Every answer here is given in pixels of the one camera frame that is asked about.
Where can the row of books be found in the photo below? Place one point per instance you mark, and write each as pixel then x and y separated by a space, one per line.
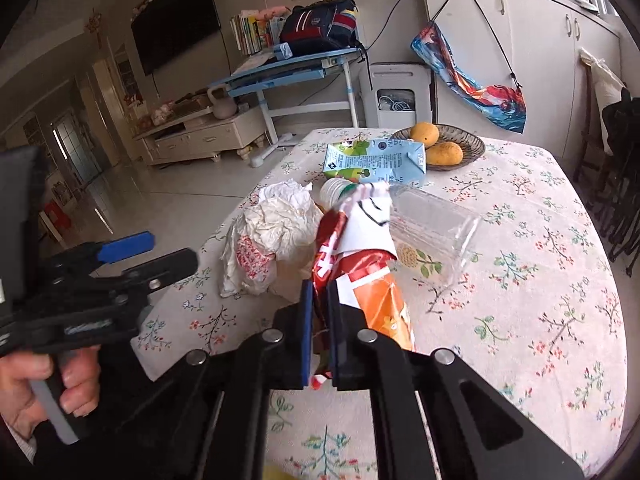
pixel 250 35

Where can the white television cabinet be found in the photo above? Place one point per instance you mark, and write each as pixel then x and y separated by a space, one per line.
pixel 200 135

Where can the white wall cabinet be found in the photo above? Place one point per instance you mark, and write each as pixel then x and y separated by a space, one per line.
pixel 540 35

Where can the white air purifier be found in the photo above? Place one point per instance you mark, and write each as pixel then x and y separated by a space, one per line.
pixel 395 77

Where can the red plastic stool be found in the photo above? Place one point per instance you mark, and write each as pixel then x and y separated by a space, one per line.
pixel 55 215

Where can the dark blue backpack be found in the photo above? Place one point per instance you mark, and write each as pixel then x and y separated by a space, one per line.
pixel 315 25

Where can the blue study desk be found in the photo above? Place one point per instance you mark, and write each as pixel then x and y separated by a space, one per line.
pixel 280 72

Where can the light blue drink carton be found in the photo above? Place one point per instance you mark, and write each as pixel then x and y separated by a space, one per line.
pixel 380 160

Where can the wooden chair with white cushion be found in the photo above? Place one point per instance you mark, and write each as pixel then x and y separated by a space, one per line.
pixel 607 90

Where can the clear plastic bottle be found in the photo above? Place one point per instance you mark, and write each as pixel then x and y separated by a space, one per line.
pixel 430 227

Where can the person's left hand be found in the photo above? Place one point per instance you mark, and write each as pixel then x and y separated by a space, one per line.
pixel 80 380

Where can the orange snack wrapper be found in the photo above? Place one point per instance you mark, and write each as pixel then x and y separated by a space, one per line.
pixel 380 300

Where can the black folding chairs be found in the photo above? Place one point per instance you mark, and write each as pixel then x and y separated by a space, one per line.
pixel 620 175

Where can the black television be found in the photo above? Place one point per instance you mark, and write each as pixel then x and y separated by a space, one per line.
pixel 175 20

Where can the white red-printed plastic bag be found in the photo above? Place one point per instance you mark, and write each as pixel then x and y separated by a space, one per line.
pixel 250 265

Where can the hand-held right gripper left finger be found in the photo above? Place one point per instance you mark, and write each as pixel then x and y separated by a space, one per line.
pixel 306 332

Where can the woven basket tray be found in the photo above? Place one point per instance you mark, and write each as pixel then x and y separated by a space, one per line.
pixel 469 144

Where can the crumpled white tissue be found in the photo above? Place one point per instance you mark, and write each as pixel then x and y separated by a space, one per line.
pixel 287 220

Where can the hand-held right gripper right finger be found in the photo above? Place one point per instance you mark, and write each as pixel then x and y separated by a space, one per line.
pixel 334 345

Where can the yellow mango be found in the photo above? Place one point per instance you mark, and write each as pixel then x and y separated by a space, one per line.
pixel 424 134
pixel 444 154

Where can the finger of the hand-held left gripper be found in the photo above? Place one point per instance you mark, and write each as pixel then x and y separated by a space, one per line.
pixel 125 249
pixel 160 267

